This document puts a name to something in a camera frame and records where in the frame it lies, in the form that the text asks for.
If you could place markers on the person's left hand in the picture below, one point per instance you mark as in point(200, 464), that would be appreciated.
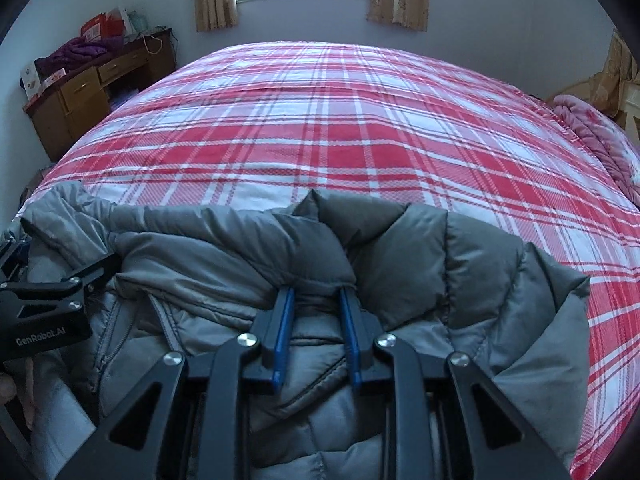
point(6, 386)

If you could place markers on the purple garment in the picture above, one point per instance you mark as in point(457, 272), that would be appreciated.
point(75, 52)

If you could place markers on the red cardboard box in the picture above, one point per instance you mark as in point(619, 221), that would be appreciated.
point(100, 27)

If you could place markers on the bed with red plaid sheet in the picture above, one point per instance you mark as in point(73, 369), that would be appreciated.
point(350, 135)

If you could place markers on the pink quilt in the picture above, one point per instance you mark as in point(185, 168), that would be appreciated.
point(595, 135)

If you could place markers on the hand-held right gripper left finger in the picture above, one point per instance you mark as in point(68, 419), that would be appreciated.
point(282, 340)

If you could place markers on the brown wooden desk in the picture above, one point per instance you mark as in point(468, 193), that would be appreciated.
point(75, 105)

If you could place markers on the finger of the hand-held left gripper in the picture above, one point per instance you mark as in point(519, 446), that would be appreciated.
point(15, 257)
point(60, 285)

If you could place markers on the pale green bag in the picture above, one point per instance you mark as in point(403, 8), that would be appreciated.
point(136, 22)

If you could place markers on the wooden bed headboard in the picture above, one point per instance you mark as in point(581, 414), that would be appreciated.
point(631, 115)

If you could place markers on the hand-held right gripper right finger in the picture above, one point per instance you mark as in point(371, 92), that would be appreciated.
point(350, 340)

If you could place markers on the grey puffer jacket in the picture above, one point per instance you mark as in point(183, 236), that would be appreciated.
point(450, 280)

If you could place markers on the white cardboard box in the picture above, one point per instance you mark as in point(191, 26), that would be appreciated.
point(31, 80)

